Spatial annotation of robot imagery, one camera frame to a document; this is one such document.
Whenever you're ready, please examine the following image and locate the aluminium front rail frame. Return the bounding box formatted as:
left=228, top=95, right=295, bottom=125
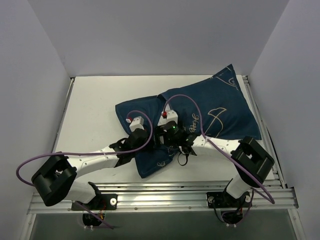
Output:
left=24, top=181, right=308, bottom=240

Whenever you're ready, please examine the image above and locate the aluminium left side rail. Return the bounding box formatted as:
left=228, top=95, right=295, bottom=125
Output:
left=52, top=77, right=75, bottom=152

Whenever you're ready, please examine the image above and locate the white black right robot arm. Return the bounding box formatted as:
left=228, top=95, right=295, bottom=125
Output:
left=154, top=120, right=275, bottom=207

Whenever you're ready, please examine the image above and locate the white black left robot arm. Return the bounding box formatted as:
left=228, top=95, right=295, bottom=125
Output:
left=31, top=128, right=154, bottom=210

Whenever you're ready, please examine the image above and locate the aluminium rail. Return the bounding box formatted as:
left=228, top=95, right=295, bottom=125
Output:
left=238, top=75, right=287, bottom=188
left=52, top=77, right=75, bottom=152

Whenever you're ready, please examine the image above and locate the aluminium right side rail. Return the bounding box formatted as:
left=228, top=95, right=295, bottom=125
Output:
left=238, top=75, right=287, bottom=188

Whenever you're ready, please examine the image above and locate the blue pillowcase with gold script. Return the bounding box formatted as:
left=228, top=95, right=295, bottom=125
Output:
left=114, top=63, right=262, bottom=179

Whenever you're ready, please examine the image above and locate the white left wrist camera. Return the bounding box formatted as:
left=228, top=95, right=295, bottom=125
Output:
left=126, top=116, right=145, bottom=132

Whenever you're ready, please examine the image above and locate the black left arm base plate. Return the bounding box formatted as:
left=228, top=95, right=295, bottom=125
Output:
left=79, top=193, right=118, bottom=211

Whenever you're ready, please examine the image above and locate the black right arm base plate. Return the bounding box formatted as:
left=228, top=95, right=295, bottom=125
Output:
left=206, top=191, right=251, bottom=209

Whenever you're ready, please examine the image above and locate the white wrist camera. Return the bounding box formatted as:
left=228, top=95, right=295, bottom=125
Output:
left=126, top=116, right=145, bottom=132
left=166, top=109, right=178, bottom=124

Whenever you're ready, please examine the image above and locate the white pillow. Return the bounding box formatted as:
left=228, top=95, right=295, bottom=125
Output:
left=157, top=110, right=167, bottom=127

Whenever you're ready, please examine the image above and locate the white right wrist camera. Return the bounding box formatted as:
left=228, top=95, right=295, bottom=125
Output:
left=166, top=109, right=178, bottom=124

